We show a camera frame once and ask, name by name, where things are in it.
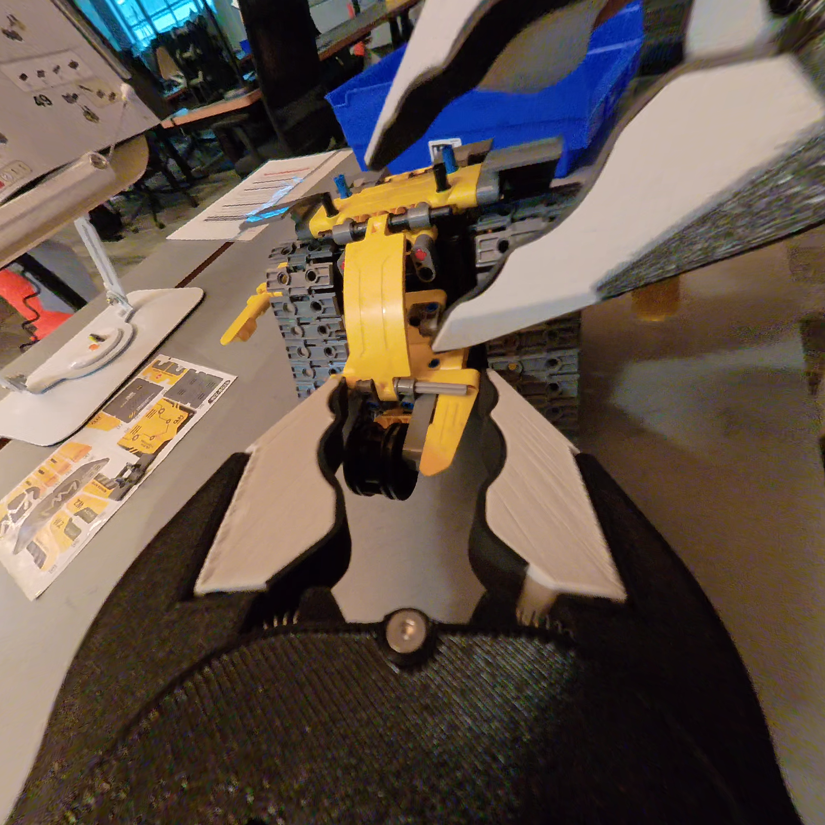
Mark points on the laminated instruction sheet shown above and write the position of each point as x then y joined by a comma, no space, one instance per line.
258,200

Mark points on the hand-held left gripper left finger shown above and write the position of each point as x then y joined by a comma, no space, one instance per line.
277,515

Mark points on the black office chair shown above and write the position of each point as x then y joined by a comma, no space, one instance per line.
283,77

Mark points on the orange traffic cone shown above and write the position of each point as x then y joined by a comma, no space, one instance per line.
38,309

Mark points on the blue plastic bin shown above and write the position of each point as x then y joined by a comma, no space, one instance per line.
515,122

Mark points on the dark grey toy connector piece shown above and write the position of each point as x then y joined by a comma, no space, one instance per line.
129,480

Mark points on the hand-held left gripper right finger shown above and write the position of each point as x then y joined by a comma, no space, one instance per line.
548,515

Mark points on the yellow sticker sheet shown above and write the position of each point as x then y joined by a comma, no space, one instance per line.
77,464

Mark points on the yellow tracked toy vehicle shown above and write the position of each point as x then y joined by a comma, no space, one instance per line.
377,303

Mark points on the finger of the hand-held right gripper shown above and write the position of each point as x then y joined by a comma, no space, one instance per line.
657,180
425,58

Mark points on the instruction booklet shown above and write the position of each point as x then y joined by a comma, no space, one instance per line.
51,64

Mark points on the white book stand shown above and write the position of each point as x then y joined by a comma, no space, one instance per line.
148,309

